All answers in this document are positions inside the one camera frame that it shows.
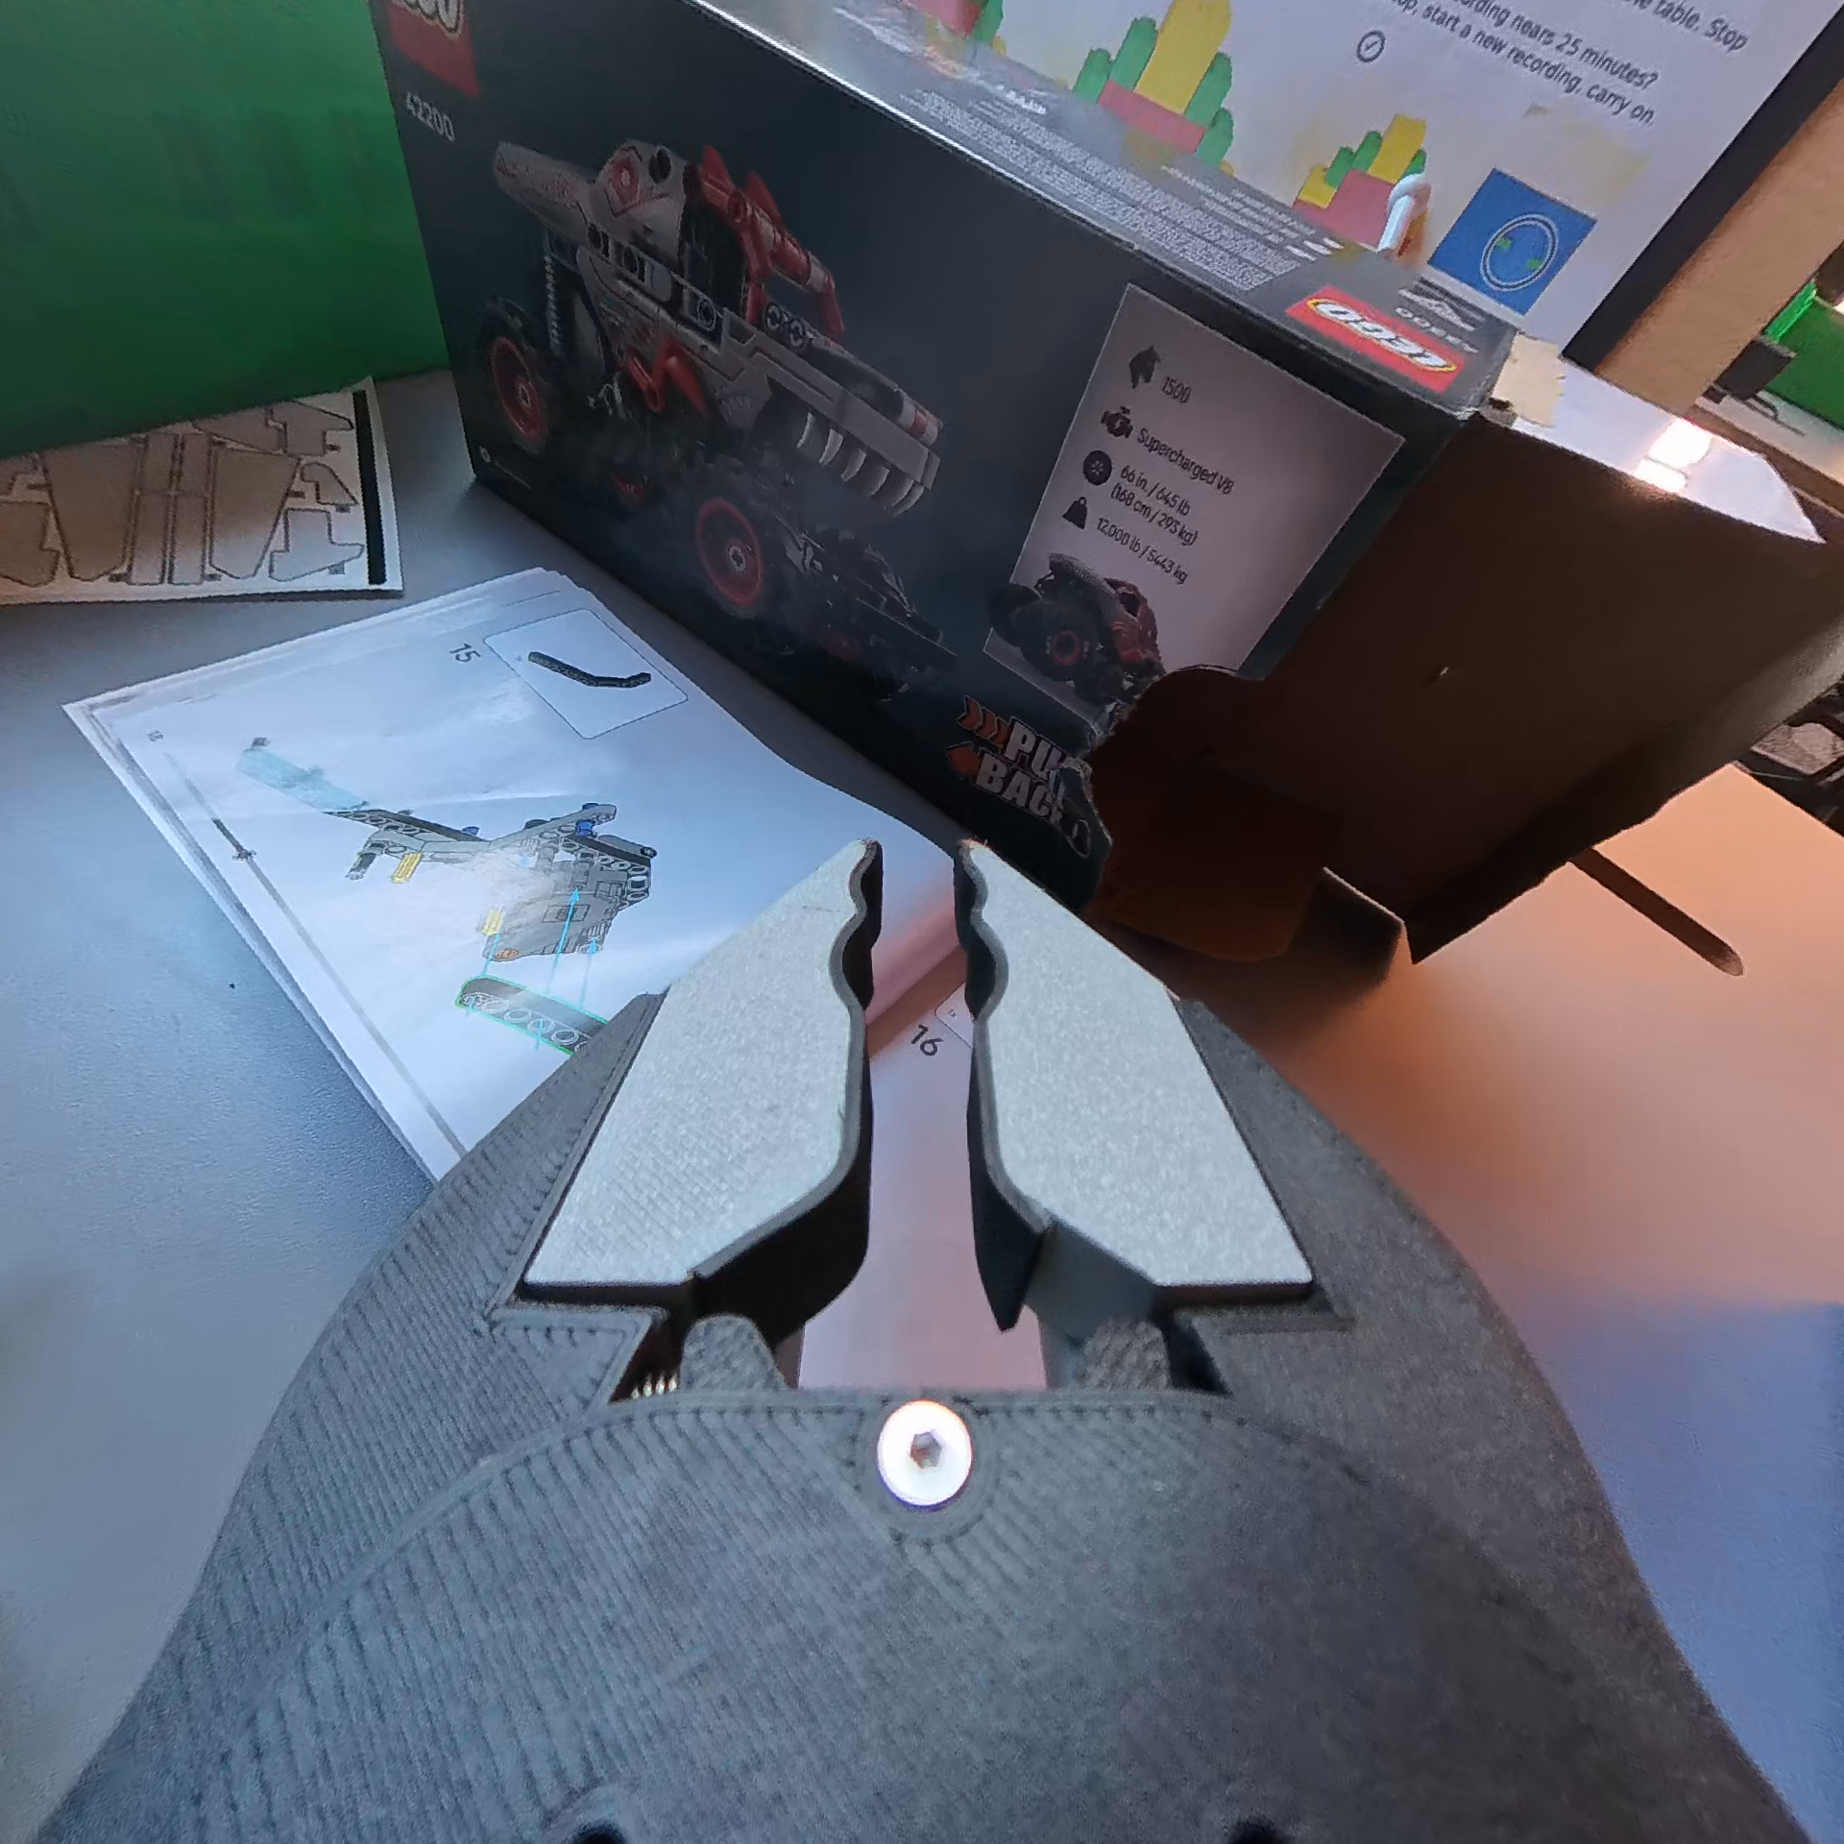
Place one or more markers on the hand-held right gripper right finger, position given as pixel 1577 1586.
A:
pixel 1108 1125

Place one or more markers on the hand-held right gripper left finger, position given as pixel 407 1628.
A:
pixel 712 1125

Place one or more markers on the lego instruction booklet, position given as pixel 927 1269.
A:
pixel 359 808

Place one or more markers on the black lego set box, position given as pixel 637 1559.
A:
pixel 893 302

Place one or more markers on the used sticker sheet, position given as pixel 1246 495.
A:
pixel 186 491

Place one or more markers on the white instruction poster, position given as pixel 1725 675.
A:
pixel 1511 101

